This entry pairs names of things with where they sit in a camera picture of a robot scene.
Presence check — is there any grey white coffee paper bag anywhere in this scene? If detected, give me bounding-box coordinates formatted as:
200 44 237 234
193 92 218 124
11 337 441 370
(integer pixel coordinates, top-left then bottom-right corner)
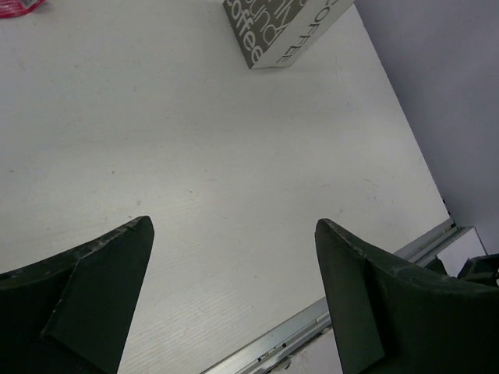
222 0 353 69

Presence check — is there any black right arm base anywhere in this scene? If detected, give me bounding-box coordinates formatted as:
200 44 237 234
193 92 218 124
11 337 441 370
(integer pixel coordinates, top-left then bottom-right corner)
420 254 498 293

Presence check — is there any red snack packet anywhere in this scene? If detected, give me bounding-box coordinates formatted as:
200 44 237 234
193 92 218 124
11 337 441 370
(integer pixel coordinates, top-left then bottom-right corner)
0 0 44 19

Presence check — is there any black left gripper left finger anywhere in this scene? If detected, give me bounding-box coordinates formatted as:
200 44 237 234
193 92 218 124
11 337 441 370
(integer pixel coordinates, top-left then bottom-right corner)
1 216 154 373

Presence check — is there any aluminium table edge rail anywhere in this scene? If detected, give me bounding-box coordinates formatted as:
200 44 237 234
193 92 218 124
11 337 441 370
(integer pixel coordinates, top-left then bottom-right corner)
205 219 463 374

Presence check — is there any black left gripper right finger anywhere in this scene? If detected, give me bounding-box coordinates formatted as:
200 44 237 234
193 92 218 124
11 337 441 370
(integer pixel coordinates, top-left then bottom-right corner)
315 219 498 373

